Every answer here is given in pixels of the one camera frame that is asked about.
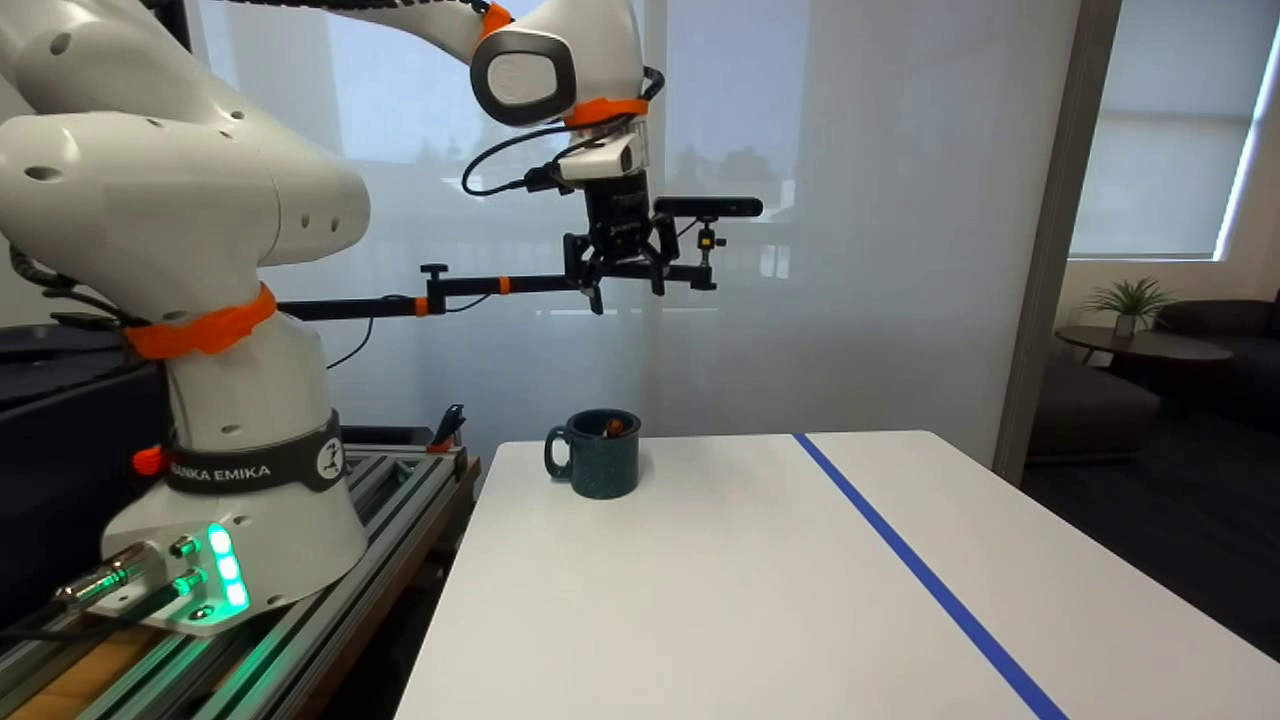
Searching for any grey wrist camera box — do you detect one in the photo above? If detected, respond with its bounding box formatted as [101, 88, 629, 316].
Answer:
[556, 136, 640, 189]

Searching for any white window blind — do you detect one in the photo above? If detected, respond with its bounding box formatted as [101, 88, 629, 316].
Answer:
[1069, 0, 1280, 265]

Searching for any black articulated camera mount arm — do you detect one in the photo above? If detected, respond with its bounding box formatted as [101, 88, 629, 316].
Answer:
[277, 216, 730, 325]

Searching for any grey door frame post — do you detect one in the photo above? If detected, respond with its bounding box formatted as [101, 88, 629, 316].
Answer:
[989, 0, 1129, 489]

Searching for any black red clamp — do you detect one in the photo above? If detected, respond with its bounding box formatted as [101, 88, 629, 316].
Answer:
[425, 400, 472, 460]

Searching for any dark lounge sofa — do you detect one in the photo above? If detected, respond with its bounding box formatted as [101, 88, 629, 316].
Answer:
[1149, 294, 1280, 432]

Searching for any dark round lounge table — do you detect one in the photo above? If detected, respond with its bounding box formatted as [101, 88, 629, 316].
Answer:
[1055, 325, 1240, 371]

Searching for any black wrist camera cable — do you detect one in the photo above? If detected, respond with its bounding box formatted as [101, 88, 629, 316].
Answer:
[457, 114, 592, 203]

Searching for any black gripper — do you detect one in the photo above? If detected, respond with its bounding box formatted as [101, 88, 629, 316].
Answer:
[585, 172, 671, 319]

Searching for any black stereo camera bar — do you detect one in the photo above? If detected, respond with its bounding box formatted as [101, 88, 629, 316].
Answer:
[655, 195, 767, 225]

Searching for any small potted plant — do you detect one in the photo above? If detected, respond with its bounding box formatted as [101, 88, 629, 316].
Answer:
[1095, 270, 1168, 342]

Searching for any dark teal mug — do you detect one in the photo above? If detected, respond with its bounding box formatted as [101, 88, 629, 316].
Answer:
[539, 403, 647, 505]

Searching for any blue tape strip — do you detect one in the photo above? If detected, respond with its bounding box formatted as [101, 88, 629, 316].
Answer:
[793, 429, 1071, 720]

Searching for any aluminium rail base frame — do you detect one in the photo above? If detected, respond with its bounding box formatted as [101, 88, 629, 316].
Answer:
[0, 439, 478, 720]

